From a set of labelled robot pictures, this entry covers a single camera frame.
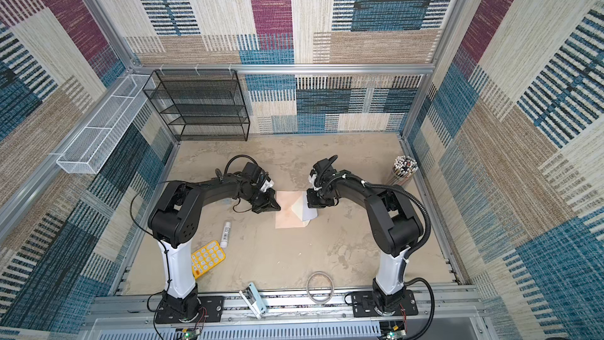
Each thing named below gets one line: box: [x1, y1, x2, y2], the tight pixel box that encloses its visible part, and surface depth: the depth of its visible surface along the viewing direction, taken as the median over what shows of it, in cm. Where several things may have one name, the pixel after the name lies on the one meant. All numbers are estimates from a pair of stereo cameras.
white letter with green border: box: [302, 198, 318, 222], surface depth 93 cm
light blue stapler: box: [239, 281, 268, 321], surface depth 74 cm
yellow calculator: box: [191, 240, 226, 279], surface depth 85 cm
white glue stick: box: [220, 221, 231, 248], surface depth 89 cm
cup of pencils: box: [387, 155, 419, 186], surface depth 88 cm
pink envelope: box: [275, 190, 311, 230], surface depth 96 cm
